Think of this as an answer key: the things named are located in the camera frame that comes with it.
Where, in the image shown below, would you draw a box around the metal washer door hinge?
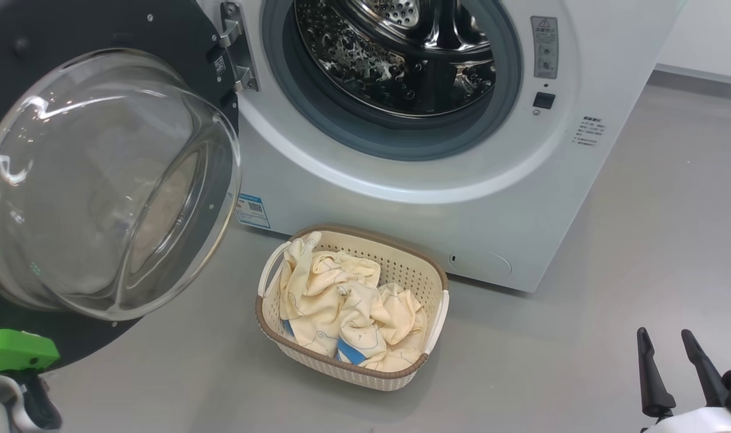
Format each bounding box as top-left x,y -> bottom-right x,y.
220,1 -> 261,93

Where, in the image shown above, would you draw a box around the white front-load washing machine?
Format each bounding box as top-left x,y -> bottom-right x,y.
197,0 -> 688,293

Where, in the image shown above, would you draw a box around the blue energy label sticker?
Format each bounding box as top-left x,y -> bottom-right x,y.
236,193 -> 271,229

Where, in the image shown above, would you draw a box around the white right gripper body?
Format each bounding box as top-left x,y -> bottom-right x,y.
642,404 -> 731,433

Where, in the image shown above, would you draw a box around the cream perforated laundry basket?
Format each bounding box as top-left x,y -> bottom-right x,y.
256,224 -> 450,392

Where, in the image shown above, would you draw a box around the round filter cover flap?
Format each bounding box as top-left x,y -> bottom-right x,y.
448,250 -> 513,277

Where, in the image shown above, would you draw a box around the steel perforated washer drum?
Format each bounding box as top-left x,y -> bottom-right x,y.
293,0 -> 497,118

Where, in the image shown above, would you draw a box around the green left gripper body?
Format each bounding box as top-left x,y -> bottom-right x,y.
0,329 -> 61,375

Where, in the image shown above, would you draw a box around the grey warning sticker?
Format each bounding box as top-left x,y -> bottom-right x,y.
531,16 -> 559,79

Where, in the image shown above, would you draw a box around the grey rubber door gasket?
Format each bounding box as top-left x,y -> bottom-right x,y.
262,0 -> 523,162

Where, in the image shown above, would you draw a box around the yellow bear-print top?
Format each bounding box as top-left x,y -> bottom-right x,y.
279,232 -> 382,357

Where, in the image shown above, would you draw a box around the dark round glass washer door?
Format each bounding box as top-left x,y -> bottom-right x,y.
0,0 -> 242,373

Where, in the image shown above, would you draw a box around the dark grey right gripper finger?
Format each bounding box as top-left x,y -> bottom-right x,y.
681,329 -> 730,408
637,327 -> 677,419

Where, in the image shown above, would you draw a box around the yellow trousers with blue cuffs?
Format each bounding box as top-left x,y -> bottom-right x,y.
284,283 -> 428,372

